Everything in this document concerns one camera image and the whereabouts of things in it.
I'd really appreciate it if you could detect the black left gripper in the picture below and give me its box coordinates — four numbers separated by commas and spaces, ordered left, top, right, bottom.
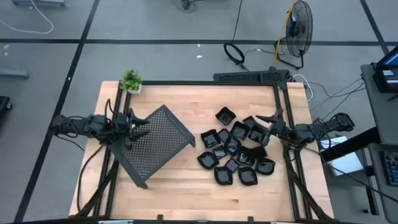
112, 108, 150, 150

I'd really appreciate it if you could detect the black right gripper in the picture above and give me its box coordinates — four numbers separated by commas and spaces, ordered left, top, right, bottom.
248, 108, 298, 146

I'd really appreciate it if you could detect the black round plate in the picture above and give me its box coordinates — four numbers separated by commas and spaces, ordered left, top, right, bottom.
223, 136, 243, 157

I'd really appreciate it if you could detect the black leaf-shaped plate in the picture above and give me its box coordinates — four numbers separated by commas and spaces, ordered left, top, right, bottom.
197, 151, 220, 170
213, 166, 234, 186
254, 157, 276, 176
238, 166, 259, 187

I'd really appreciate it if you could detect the black perforated metal shelf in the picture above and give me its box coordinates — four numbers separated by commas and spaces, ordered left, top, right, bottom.
106, 104, 197, 190

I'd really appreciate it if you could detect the green plant in white pot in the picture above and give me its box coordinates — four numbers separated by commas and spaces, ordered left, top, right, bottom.
120, 68, 144, 95

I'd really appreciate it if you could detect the black perforated electronics box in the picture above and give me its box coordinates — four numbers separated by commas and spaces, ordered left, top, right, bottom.
213, 70, 292, 91

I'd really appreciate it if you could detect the white box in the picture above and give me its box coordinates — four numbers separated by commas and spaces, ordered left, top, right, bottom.
319, 136, 364, 177

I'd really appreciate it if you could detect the black beam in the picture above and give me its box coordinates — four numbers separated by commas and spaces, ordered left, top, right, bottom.
320, 126, 382, 162

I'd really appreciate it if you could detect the black floor fan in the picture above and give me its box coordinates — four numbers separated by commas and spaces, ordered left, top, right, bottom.
273, 0, 314, 70

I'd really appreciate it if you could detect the grey desk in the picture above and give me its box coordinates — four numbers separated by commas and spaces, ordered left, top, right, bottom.
360, 62, 398, 147
368, 142, 398, 224

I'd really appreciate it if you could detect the black desk leg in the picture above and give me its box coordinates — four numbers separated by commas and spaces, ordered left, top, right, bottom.
362, 148, 381, 216

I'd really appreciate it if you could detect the black monitor with blue screen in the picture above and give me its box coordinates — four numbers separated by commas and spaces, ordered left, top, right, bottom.
373, 45, 398, 93

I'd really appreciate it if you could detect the black keyboard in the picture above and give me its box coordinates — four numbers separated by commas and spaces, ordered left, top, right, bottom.
381, 151, 398, 187

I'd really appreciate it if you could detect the grey metal bar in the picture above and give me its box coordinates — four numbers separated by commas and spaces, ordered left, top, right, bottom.
0, 68, 30, 80

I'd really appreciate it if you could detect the grey cart base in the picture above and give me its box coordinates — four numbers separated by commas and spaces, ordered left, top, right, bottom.
11, 0, 67, 7

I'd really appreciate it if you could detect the thick white cable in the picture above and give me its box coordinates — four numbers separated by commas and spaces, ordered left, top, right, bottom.
292, 73, 314, 103

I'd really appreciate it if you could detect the thin black cable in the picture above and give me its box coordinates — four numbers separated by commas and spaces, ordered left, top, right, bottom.
303, 146, 398, 205
307, 77, 366, 121

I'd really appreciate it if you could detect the black aluminium table frame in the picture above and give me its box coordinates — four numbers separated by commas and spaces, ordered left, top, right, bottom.
68, 80, 335, 224

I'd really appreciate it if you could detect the dark arm supply cable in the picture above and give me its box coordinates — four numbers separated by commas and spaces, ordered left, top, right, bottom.
76, 144, 105, 214

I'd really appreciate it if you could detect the black coiled cable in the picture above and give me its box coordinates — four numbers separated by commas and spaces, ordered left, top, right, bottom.
223, 0, 249, 72

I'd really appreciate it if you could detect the yellow hanging cable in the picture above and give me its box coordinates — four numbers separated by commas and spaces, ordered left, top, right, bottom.
272, 0, 296, 68

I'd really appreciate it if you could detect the black cable bundle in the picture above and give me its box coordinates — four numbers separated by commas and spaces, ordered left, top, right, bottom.
178, 0, 198, 13

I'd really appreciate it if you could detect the thin white floor cable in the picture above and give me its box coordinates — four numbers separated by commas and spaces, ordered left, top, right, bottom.
0, 0, 55, 35

